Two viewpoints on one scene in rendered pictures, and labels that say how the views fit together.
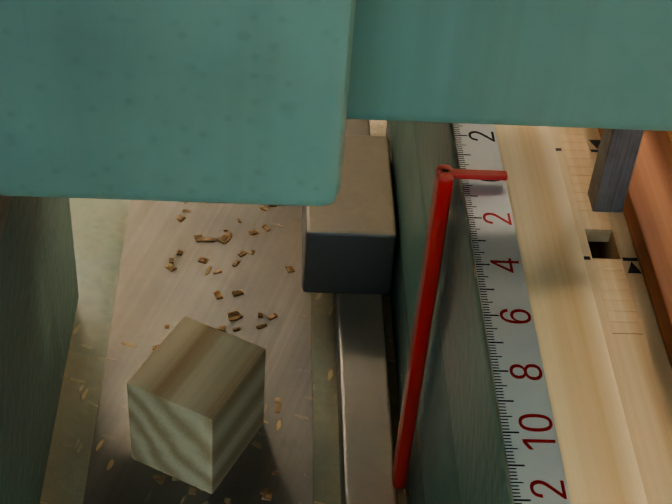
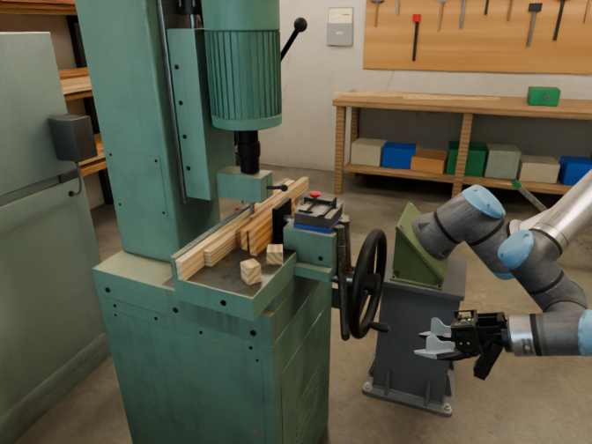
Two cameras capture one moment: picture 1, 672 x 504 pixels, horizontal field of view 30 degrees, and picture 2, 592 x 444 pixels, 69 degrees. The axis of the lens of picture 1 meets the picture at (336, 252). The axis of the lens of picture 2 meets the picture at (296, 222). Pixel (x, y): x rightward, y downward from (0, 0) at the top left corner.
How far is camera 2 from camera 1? 0.97 m
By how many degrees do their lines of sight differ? 29
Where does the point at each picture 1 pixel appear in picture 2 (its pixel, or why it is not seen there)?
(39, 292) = (207, 223)
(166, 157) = (197, 194)
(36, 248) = (207, 217)
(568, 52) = (234, 191)
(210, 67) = (199, 186)
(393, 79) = (221, 192)
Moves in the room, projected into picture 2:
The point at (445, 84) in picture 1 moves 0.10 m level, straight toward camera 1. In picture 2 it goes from (225, 193) to (198, 205)
